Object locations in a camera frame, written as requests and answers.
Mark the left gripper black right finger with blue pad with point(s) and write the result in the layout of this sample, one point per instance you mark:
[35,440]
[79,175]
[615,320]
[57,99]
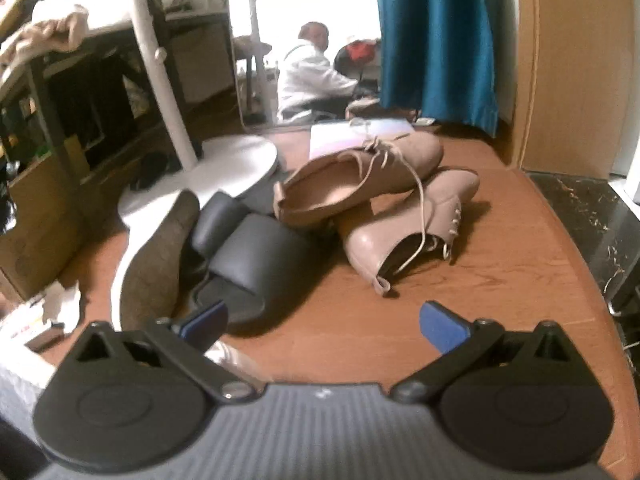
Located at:
[463,345]

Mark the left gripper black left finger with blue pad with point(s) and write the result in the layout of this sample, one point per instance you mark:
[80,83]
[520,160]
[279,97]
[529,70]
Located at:
[185,342]

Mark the white shoe brown sole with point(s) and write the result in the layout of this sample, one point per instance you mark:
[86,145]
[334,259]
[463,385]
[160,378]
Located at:
[146,286]

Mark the front black slide sandal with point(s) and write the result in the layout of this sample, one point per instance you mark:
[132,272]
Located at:
[261,273]

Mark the black slide sandal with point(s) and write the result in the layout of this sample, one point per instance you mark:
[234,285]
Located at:
[261,273]
[222,214]

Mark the lower beige lace-up shoe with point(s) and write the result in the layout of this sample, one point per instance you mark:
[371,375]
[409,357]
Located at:
[380,245]

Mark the beige lace-up shoe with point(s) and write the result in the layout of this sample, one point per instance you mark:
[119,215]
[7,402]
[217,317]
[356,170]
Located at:
[380,245]
[381,173]

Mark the rear black slide sandal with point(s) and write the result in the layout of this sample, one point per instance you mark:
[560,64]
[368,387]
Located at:
[222,214]

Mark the dark slippers behind stand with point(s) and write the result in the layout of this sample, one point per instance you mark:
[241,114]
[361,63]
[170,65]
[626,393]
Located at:
[152,167]

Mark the white round stand base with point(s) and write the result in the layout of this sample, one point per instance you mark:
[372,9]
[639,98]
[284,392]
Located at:
[231,164]

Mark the upper beige lace-up shoe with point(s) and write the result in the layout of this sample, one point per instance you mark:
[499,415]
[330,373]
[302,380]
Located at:
[381,173]

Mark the purple white flat scale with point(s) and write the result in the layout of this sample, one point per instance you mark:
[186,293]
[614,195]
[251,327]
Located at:
[332,137]

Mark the person in white jacket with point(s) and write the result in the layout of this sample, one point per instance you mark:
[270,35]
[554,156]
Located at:
[308,81]

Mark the white stand pole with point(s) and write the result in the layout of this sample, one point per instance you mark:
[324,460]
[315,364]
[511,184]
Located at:
[154,58]

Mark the teal curtain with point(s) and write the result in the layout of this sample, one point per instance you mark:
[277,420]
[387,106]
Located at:
[438,59]

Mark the leaning mirror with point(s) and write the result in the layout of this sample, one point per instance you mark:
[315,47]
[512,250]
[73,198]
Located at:
[265,30]

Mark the beige cloth on desk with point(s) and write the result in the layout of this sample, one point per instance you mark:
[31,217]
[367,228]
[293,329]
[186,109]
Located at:
[65,32]

